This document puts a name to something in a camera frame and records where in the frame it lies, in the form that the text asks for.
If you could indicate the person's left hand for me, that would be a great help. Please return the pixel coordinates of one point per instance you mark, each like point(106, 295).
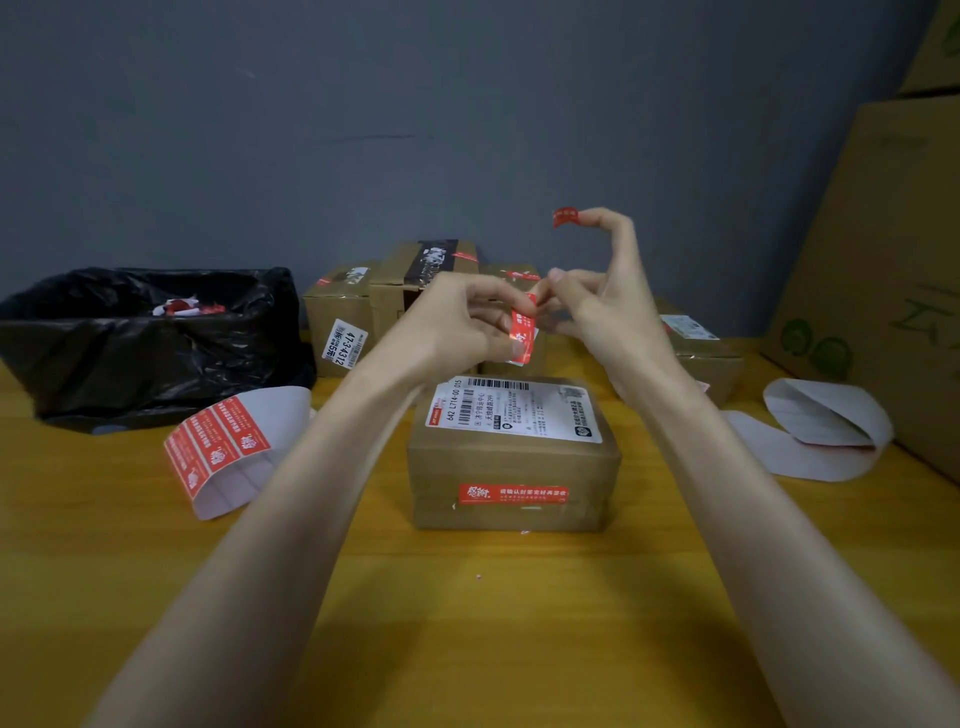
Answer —
point(450, 330)

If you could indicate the person's right hand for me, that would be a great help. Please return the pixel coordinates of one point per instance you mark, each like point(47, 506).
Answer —
point(622, 322)

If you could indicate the small brown cardboard box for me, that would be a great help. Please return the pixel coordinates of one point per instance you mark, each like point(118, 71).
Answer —
point(491, 369)
point(330, 300)
point(525, 465)

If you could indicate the white barcode label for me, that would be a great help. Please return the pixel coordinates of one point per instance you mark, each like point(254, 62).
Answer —
point(688, 327)

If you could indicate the box with black tape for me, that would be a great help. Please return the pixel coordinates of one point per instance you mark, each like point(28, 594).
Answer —
point(386, 289)

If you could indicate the long brown cardboard box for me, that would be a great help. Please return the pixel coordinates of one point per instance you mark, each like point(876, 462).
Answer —
point(716, 367)

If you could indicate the white printed price label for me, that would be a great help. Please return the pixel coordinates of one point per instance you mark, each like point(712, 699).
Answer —
point(345, 343)

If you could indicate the white shipping label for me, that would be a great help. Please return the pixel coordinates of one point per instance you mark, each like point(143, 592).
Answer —
point(517, 412)

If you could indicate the torn red label fragment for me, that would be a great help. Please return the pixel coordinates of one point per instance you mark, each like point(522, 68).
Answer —
point(564, 217)

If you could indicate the white backing paper strip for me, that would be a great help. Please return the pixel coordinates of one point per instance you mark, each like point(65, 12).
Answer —
point(825, 409)

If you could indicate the red sticker label strip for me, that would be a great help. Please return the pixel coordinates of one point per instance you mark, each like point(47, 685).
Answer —
point(255, 442)

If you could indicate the person's right forearm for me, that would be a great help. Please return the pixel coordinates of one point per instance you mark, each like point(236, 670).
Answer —
point(795, 570)

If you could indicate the person's left forearm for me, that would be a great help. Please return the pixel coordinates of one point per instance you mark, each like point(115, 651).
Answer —
point(247, 570)

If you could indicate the large green printed carton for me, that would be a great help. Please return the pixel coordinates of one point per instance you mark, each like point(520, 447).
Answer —
point(937, 45)
point(877, 270)

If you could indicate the black plastic trash bag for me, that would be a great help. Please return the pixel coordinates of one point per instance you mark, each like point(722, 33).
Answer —
point(142, 375)

